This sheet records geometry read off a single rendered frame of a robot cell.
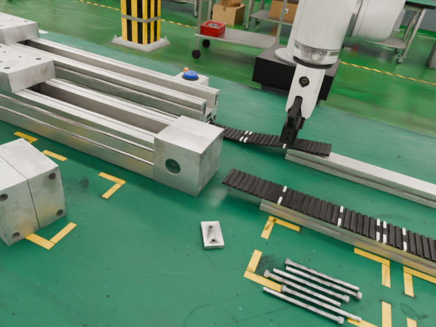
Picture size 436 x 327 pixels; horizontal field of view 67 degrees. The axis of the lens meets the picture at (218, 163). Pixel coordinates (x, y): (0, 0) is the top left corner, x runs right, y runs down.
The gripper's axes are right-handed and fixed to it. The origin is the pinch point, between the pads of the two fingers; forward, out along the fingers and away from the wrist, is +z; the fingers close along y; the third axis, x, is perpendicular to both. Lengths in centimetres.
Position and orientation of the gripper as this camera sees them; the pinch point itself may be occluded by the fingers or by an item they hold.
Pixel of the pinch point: (292, 130)
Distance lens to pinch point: 73.3
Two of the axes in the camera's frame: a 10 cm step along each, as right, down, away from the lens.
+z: -1.2, 8.1, 5.7
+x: -9.1, -3.2, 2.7
